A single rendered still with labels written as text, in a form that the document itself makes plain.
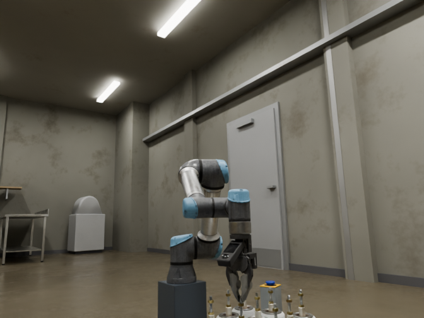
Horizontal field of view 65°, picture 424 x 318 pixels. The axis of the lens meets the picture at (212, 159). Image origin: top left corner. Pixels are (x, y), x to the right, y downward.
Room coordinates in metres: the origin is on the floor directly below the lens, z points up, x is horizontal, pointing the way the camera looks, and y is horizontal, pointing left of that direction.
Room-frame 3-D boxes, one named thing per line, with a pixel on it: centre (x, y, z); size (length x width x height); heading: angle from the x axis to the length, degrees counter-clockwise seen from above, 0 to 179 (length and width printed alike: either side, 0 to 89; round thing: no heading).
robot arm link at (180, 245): (1.76, 0.16, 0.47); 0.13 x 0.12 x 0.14; 101
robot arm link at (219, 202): (1.25, -0.05, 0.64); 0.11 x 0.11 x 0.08; 11
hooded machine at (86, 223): (7.74, 2.91, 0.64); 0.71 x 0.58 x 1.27; 125
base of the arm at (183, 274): (1.76, 0.17, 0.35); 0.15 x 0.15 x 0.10
